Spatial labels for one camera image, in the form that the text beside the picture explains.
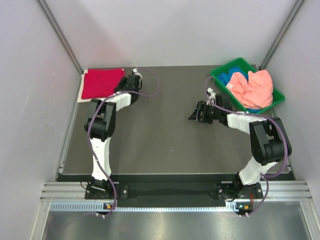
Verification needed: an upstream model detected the folded white t-shirt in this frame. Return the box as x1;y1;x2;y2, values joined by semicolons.
77;69;126;103

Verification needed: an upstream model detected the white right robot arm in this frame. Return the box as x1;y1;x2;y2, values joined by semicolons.
188;92;292;199

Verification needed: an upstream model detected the red t-shirt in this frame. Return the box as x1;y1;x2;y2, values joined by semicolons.
81;68;126;100

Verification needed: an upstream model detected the green plastic bin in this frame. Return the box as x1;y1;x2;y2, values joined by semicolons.
210;57;285;114

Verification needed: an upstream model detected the grey slotted cable duct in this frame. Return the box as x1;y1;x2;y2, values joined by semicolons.
49;201;253;213

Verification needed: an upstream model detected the aluminium frame rail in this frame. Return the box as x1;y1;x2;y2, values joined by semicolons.
40;181;312;202

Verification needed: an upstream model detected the blue t-shirt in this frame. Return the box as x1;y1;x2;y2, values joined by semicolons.
217;66;249;86

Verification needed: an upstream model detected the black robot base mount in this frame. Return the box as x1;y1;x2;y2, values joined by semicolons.
85;182;263;208

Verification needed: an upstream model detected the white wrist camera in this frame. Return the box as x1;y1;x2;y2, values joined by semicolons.
131;68;143;80
206;87;216;106

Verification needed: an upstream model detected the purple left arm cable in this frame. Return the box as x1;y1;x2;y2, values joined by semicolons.
86;68;161;217

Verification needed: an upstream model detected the salmon pink t-shirt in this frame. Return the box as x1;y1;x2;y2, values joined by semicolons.
226;70;274;109

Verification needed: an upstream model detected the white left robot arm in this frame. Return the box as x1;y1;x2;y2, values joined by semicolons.
84;68;143;199

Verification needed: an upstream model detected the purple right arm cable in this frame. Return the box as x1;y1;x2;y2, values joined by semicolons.
204;76;291;217

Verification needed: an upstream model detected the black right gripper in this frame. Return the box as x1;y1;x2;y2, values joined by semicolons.
188;101;221;124

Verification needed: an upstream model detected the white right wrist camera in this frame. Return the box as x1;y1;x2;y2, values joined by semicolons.
206;87;216;106

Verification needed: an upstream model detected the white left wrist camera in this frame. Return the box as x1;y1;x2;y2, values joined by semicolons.
131;68;143;80

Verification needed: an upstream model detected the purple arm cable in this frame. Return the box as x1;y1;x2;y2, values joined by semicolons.
86;68;161;217
204;76;291;217

